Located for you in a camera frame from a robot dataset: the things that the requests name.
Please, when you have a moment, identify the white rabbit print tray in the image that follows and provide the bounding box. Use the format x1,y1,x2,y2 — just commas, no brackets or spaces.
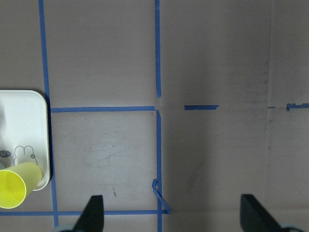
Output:
0,90,51,191

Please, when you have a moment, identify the yellow plastic cup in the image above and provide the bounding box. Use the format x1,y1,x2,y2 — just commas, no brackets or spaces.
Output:
0,162,43,209

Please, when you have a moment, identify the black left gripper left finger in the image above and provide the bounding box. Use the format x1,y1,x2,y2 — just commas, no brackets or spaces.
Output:
73,195,104,232

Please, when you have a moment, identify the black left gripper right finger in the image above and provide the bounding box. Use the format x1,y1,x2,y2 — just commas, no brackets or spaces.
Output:
240,194,282,232

